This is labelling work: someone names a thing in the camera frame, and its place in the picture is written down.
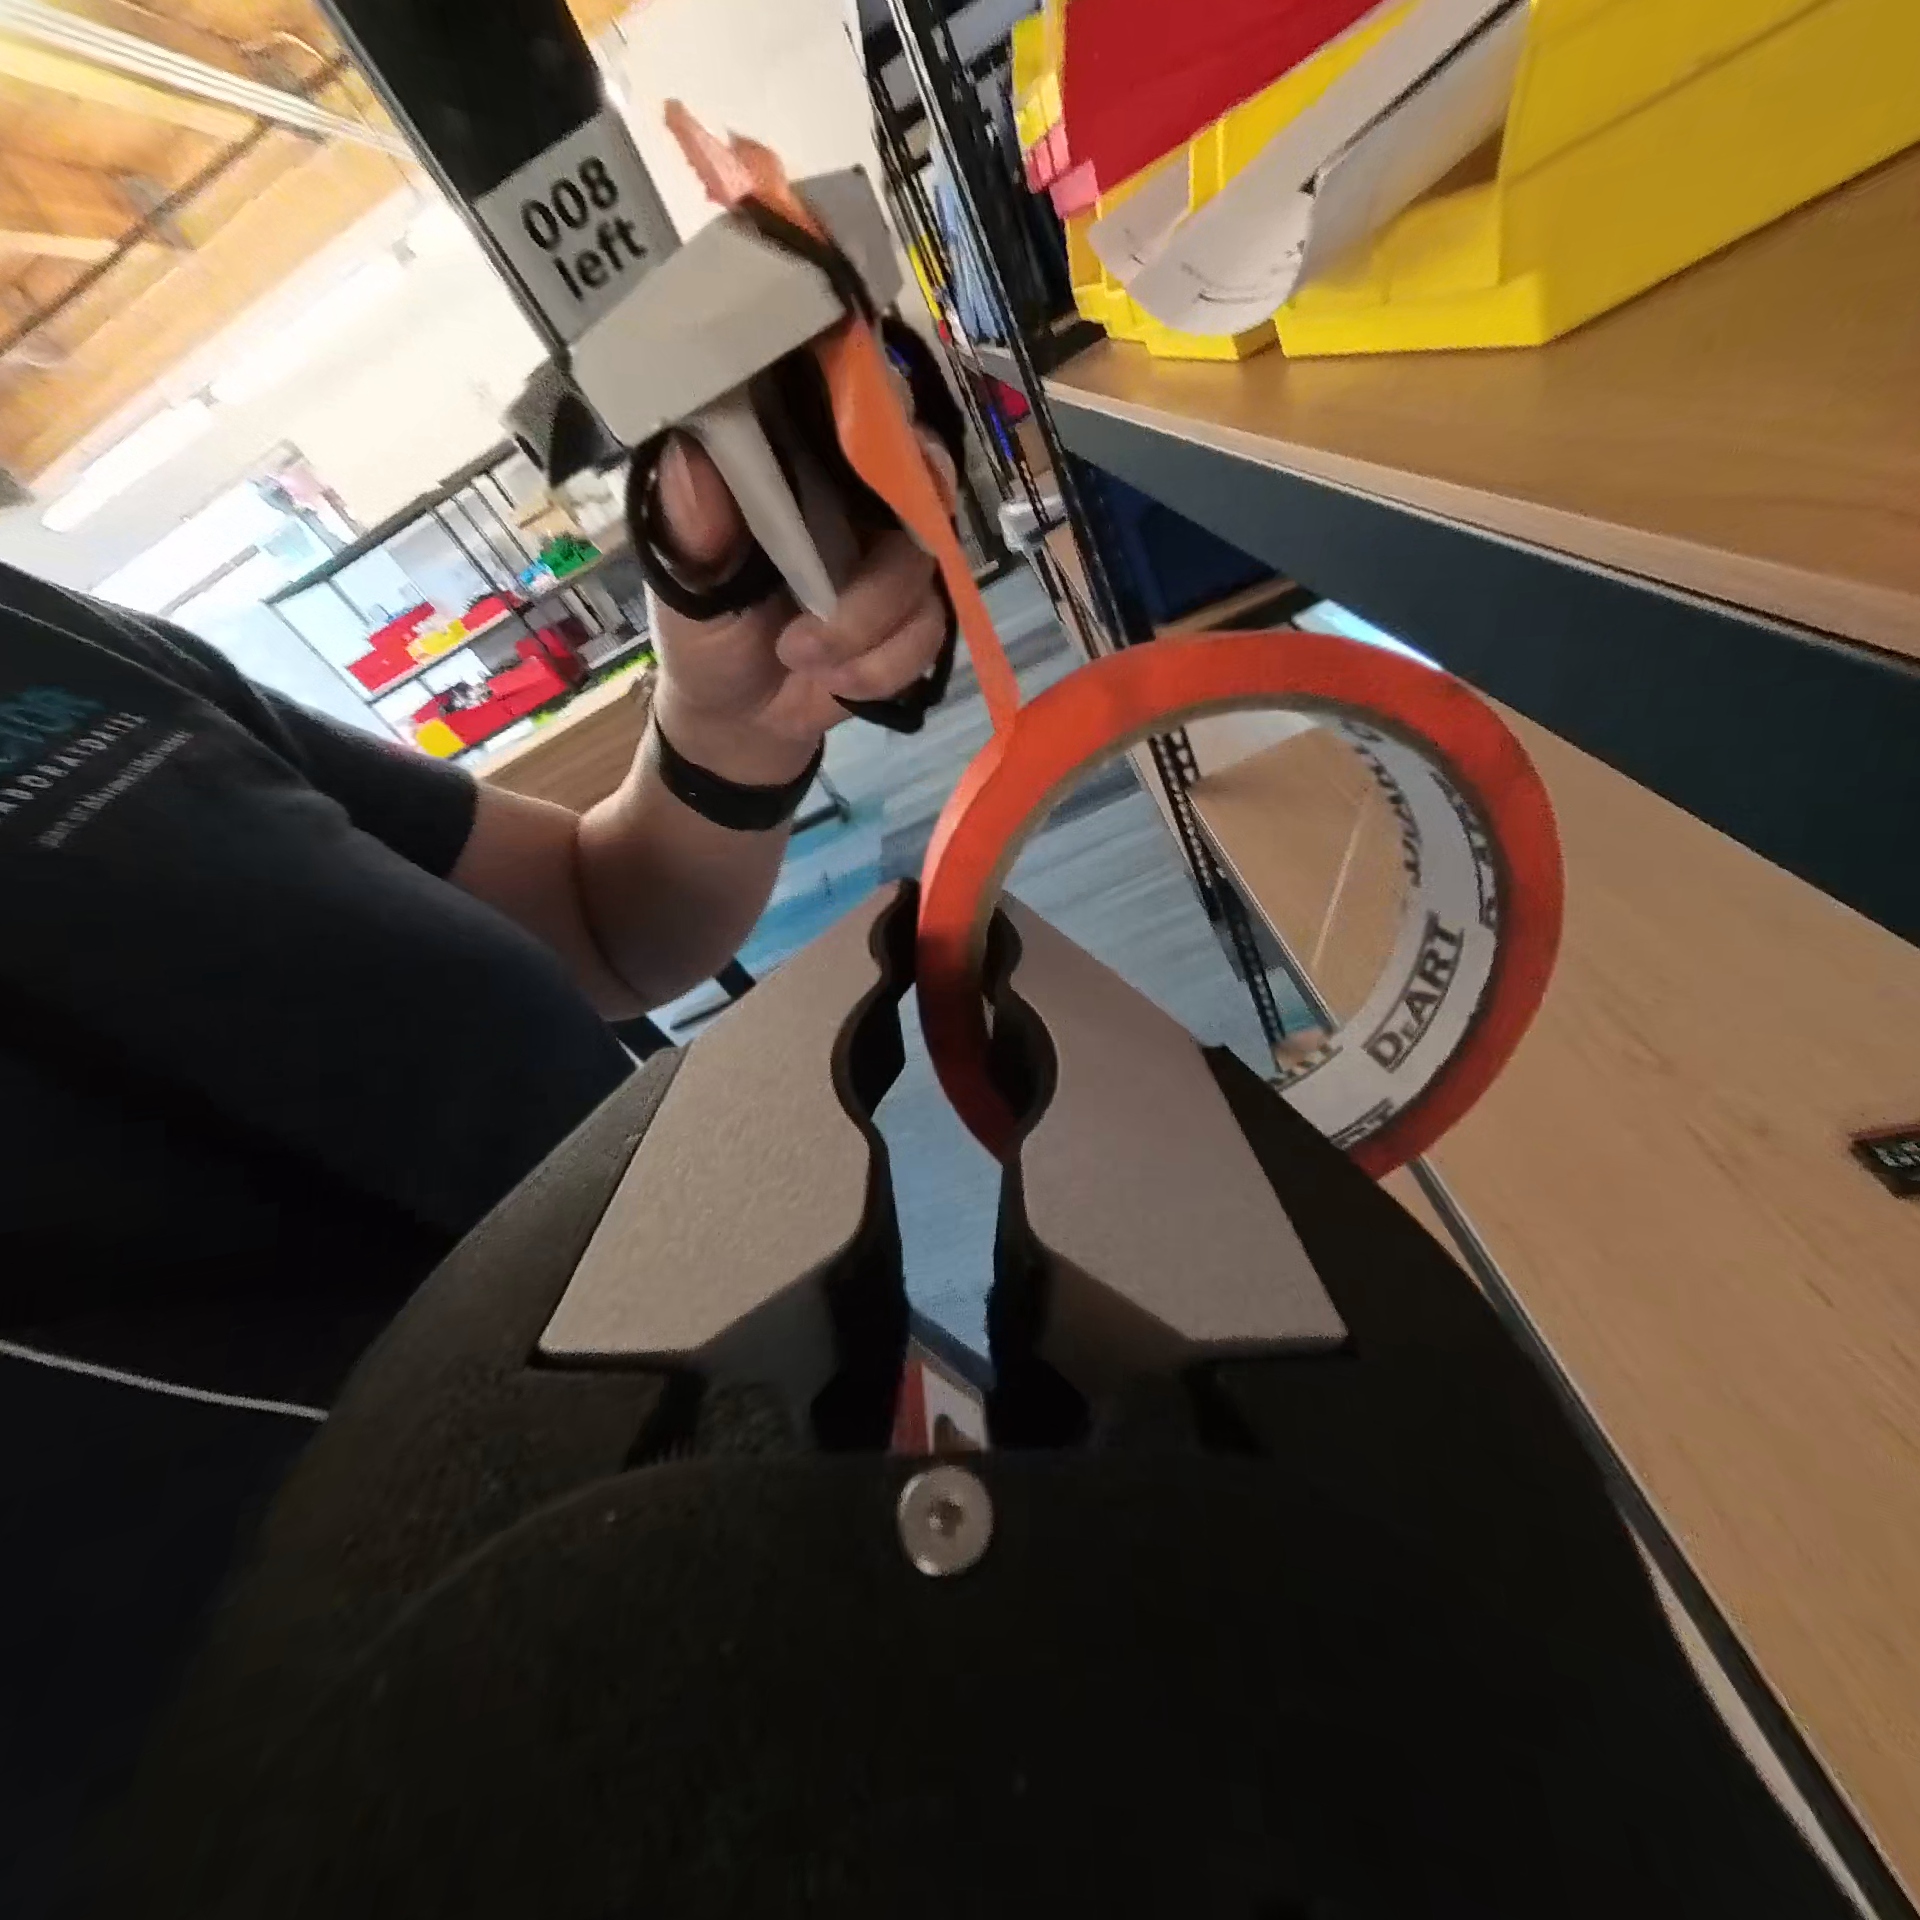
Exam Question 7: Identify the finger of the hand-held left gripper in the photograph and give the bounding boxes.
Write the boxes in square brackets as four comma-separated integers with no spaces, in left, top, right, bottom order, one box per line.
[783,165,904,321]
[567,211,846,454]

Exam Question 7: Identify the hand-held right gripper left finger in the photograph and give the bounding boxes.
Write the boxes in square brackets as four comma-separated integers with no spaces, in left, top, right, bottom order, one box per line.
[537,881,921,1455]

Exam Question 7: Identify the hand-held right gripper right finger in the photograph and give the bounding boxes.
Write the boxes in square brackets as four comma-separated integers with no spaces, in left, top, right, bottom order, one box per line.
[983,894,1348,1455]

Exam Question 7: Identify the orange tape roll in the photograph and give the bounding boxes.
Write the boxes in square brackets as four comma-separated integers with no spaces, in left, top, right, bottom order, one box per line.
[660,97,1565,1187]

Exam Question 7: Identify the person's left forearm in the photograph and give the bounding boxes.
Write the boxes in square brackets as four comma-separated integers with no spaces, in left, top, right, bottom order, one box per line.
[449,736,826,1022]

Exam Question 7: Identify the person's left hand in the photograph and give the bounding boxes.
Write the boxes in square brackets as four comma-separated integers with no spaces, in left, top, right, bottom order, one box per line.
[647,434,964,782]

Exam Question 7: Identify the small yellow plastic bin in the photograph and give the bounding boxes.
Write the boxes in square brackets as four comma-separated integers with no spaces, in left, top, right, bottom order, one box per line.
[1063,211,1280,367]

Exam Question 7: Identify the grey metal shelf rack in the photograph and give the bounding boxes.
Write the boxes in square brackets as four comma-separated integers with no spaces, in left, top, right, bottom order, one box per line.
[263,451,662,768]

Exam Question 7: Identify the white paper booklet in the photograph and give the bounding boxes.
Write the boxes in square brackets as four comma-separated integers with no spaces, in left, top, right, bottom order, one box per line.
[1082,0,1535,342]

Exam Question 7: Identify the stack of red yellow bins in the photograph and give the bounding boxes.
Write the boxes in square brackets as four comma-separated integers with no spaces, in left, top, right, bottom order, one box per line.
[1007,0,1502,226]

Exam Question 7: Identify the black wristband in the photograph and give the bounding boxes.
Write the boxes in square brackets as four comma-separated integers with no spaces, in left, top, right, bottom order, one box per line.
[648,719,826,834]

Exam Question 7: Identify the group of red bins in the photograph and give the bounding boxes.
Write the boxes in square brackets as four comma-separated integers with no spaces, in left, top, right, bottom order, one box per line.
[344,593,578,753]

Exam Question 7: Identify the wooden work table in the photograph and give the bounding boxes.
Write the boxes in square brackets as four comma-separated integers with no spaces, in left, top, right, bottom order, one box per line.
[479,681,662,818]

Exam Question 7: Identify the light wooden shelf board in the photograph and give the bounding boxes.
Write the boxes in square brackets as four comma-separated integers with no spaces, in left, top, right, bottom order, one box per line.
[1153,705,1920,1893]

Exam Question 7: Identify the person's dark shirt torso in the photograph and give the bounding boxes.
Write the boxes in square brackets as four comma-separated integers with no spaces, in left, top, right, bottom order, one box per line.
[0,562,639,1920]

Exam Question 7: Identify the large yellow plastic bin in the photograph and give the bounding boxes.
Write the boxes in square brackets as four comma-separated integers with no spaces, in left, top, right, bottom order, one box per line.
[1270,0,1920,362]

